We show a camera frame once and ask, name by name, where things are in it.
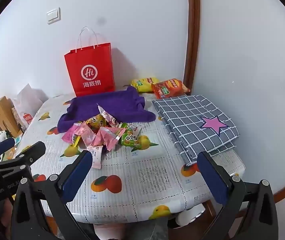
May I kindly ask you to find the white light switch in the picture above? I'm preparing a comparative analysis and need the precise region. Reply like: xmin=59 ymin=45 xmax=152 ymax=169
xmin=47 ymin=7 xmax=61 ymax=25

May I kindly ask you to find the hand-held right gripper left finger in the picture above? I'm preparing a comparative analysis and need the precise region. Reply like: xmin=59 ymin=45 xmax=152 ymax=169
xmin=10 ymin=150 xmax=100 ymax=240

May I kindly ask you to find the red paper bag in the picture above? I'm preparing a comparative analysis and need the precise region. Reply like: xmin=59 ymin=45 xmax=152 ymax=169
xmin=64 ymin=26 xmax=116 ymax=97

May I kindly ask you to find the white paper roll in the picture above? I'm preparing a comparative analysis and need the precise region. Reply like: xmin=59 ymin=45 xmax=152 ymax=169
xmin=176 ymin=202 xmax=206 ymax=226

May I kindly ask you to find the grey checked cloth pink star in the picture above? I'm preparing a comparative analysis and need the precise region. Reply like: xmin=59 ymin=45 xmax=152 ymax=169
xmin=152 ymin=94 xmax=240 ymax=167

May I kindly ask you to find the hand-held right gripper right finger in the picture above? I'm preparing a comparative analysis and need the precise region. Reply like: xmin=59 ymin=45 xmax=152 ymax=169
xmin=197 ymin=151 xmax=279 ymax=240

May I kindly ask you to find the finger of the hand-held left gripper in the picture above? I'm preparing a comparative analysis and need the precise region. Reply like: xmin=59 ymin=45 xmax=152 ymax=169
xmin=0 ymin=137 xmax=16 ymax=155
xmin=0 ymin=141 xmax=46 ymax=170

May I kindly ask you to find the wooden furniture frame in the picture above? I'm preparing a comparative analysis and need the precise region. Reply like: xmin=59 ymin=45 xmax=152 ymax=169
xmin=0 ymin=96 xmax=24 ymax=140

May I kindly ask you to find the green snack wrapper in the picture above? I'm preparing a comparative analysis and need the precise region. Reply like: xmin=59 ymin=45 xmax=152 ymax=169
xmin=121 ymin=129 xmax=143 ymax=148

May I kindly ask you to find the fruit print tablecloth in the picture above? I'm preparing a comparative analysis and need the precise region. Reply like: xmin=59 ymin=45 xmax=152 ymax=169
xmin=14 ymin=90 xmax=246 ymax=224

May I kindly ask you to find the yellow chip bag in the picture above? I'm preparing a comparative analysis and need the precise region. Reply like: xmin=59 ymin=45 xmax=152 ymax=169
xmin=131 ymin=77 xmax=159 ymax=93

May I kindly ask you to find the wooden door frame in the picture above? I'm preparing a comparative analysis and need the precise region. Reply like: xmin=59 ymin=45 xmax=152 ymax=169
xmin=182 ymin=0 xmax=201 ymax=93

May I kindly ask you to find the pile of snack packets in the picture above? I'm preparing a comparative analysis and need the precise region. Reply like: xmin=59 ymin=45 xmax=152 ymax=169
xmin=61 ymin=103 xmax=143 ymax=170

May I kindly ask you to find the orange chip bag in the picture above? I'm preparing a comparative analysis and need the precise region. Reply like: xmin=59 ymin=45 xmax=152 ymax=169
xmin=151 ymin=78 xmax=191 ymax=99

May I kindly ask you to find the white plastic bag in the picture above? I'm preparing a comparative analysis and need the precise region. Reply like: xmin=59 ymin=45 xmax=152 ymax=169
xmin=12 ymin=83 xmax=49 ymax=132

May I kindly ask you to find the purple towel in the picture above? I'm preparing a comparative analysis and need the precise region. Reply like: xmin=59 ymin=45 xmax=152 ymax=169
xmin=57 ymin=86 xmax=156 ymax=133

